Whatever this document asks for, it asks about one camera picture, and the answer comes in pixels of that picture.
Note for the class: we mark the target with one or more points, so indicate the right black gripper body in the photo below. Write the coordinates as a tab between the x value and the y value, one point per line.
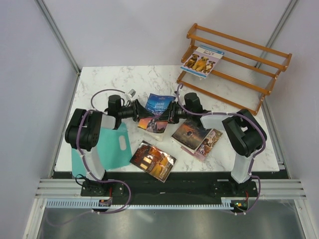
176	112

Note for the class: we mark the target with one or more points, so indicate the dog cover Bark book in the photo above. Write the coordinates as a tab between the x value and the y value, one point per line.
202	61

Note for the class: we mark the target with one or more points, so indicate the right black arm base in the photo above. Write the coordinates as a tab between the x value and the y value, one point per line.
233	189

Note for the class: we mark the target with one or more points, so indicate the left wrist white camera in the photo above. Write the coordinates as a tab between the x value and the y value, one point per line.
131	93

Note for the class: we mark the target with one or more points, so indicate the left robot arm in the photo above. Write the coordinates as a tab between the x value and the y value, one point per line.
109	119

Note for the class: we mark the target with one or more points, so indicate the pink illustrated children book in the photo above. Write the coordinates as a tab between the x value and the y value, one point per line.
206	146

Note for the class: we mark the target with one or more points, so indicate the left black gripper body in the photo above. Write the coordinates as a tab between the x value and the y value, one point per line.
129	111

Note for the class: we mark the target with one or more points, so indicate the teal plastic file folder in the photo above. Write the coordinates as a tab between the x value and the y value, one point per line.
113	146

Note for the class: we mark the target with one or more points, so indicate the Tale of Two Cities book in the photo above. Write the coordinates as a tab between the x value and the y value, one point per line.
190	136

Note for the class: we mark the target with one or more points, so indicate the orange wooden tiered rack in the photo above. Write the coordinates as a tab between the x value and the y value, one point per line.
243	77

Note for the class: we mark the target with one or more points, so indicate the dark orange glossy book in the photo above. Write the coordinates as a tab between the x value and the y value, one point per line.
153	161

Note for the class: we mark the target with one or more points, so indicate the right slotted cable duct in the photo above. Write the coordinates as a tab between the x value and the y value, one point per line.
241	204

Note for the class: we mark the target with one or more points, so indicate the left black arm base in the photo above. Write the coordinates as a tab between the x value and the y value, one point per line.
96	189

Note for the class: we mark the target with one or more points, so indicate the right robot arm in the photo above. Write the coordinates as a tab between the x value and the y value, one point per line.
245	134

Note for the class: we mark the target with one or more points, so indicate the left slotted cable duct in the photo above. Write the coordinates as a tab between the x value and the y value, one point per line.
79	203

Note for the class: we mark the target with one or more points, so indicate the slotted cable duct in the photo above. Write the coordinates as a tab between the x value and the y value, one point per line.
79	203
241	204

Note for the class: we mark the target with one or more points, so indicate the Jane Eyre blue book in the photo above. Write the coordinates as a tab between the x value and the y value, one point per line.
153	125

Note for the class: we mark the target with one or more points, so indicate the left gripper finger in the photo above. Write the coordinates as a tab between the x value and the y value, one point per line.
144	115
141	110

